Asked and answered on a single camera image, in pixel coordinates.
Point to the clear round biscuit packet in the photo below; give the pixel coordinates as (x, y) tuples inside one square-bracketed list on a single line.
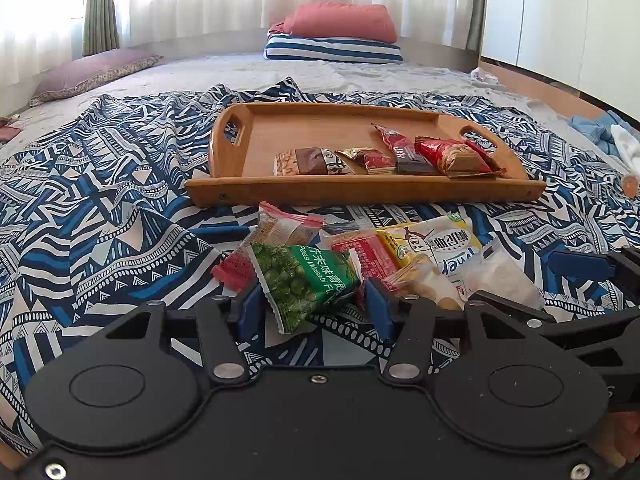
[(430, 284)]

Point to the clear pink-ended packet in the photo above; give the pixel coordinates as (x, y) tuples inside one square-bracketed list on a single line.
[(280, 227)]

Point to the green curtain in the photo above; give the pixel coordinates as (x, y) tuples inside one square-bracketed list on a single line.
[(100, 5), (477, 5)]

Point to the brown cloth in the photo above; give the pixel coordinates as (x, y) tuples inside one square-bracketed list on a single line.
[(7, 130)]

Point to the crumpled white tissue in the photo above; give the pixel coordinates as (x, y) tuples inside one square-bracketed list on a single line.
[(484, 76)]

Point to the red mixed nut packet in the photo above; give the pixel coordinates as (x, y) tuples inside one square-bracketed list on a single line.
[(450, 157)]

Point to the small dark red packet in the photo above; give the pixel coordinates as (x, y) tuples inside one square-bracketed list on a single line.
[(484, 150)]

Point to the person's right hand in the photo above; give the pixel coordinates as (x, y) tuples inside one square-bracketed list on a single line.
[(625, 437)]

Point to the translucent white cake packet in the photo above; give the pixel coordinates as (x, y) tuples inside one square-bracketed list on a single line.
[(500, 275)]

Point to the white sheer curtain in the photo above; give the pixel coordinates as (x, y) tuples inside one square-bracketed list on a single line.
[(250, 0)]

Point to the blue patterned blanket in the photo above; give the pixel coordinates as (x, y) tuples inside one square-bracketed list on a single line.
[(100, 185)]

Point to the yellow and white packet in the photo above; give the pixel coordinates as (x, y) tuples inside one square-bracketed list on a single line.
[(440, 247)]

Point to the blue striped pillow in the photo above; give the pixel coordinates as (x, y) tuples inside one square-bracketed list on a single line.
[(330, 51)]

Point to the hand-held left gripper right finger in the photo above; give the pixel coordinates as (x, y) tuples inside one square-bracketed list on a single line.
[(381, 307)]

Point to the wooden tray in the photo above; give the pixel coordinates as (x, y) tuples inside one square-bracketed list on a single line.
[(310, 130)]

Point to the red folded blanket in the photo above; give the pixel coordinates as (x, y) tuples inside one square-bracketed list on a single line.
[(340, 20)]

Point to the gold and red candy packet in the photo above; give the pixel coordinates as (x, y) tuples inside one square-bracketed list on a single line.
[(372, 160)]

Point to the purple floral pillow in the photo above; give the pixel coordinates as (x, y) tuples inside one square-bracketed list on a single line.
[(90, 72)]

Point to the green peas packet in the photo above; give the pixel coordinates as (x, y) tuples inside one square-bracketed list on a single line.
[(295, 280)]

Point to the white cloth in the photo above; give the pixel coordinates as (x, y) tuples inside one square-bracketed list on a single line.
[(627, 147)]

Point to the white wardrobe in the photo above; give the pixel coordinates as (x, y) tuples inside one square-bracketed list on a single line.
[(550, 20)]

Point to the black and red stick packet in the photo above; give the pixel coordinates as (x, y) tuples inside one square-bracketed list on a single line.
[(405, 152)]

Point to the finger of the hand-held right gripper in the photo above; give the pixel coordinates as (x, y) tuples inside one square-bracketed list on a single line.
[(590, 332), (575, 263)]

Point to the light blue cloth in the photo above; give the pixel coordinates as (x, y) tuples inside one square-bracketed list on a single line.
[(590, 127)]

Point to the brown peanut packet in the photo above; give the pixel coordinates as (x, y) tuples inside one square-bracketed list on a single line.
[(307, 161)]

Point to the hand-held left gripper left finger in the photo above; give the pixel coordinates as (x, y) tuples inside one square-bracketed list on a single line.
[(250, 312)]

